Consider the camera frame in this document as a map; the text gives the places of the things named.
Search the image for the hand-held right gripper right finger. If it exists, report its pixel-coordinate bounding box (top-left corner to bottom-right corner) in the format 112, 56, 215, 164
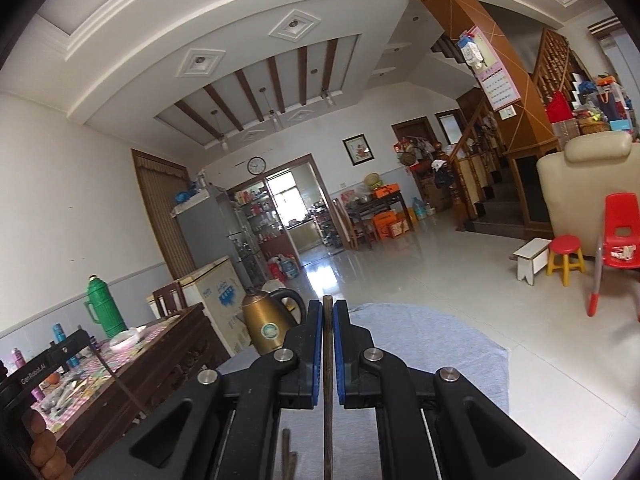
333, 300, 578, 480

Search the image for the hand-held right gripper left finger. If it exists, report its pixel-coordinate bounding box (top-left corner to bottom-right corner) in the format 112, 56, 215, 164
75, 300, 323, 480

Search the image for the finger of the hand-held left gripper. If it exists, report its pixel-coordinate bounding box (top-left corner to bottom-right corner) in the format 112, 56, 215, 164
49, 329, 97, 359

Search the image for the person's left hand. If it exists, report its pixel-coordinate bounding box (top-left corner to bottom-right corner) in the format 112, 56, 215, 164
29, 409, 68, 480

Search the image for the blue insulated bottle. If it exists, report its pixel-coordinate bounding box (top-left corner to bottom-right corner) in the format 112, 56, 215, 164
52, 323, 81, 368

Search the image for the checkered table cover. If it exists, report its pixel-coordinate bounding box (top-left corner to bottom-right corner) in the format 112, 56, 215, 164
30, 320, 166, 433

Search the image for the pink insulated bottle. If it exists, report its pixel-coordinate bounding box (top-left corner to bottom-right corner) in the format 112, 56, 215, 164
11, 347, 43, 401

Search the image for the green thermos flask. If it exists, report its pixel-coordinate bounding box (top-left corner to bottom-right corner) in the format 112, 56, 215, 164
83, 275, 128, 339

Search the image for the golden electric kettle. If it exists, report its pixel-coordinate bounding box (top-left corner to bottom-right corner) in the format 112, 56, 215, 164
241, 287, 307, 356

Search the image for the blue-grey tablecloth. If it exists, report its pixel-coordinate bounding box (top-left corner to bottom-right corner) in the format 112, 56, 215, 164
215, 302, 511, 480

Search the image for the carved dark wooden sideboard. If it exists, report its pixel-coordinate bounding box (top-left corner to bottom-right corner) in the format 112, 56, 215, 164
30, 302, 231, 473

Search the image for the dark wooden chair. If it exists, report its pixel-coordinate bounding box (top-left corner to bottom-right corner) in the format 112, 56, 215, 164
151, 281, 188, 318

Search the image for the white chest freezer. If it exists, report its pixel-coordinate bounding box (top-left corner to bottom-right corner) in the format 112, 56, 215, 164
146, 256, 251, 356

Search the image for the orange cardboard box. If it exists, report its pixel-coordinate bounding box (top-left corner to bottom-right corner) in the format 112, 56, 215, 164
372, 211, 401, 241

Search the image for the dark wooden side table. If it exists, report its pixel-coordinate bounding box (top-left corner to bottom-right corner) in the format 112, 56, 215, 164
334, 189, 416, 251

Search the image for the grey refrigerator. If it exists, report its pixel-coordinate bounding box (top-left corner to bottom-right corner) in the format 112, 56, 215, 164
171, 185, 266, 288

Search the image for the brown wooden door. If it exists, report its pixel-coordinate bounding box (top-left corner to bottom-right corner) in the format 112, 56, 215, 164
131, 148, 197, 281

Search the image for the small white stool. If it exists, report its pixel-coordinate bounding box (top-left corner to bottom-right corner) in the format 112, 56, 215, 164
511, 238, 552, 286

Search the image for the wooden staircase railing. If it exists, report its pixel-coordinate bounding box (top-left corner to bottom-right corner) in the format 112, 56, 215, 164
447, 95, 506, 233

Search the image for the yellow stool with red seat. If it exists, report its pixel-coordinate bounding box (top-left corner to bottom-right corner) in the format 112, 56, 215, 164
546, 235, 586, 287

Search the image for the beige leather sofa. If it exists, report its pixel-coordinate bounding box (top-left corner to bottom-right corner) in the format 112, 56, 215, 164
536, 132, 640, 258

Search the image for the red plastic chair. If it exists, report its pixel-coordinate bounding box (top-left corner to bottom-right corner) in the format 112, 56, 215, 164
586, 193, 640, 317

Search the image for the brown wooden pillar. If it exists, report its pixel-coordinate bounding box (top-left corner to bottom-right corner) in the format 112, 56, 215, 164
411, 0, 560, 153

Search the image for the framed wall picture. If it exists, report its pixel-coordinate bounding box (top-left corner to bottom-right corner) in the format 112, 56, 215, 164
343, 133, 375, 167

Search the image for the pink wall calendar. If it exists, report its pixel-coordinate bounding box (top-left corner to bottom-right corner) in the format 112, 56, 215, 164
457, 27, 518, 112

